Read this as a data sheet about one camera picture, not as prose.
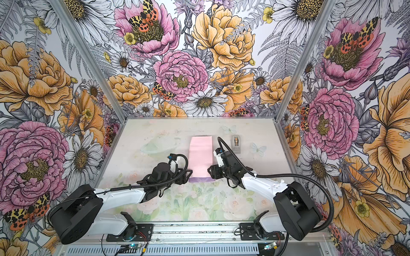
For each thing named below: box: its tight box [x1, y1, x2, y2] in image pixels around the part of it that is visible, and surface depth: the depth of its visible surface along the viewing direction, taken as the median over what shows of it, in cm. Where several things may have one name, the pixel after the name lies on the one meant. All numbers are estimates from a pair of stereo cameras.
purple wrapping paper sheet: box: [188, 135, 216, 183], surface depth 94 cm
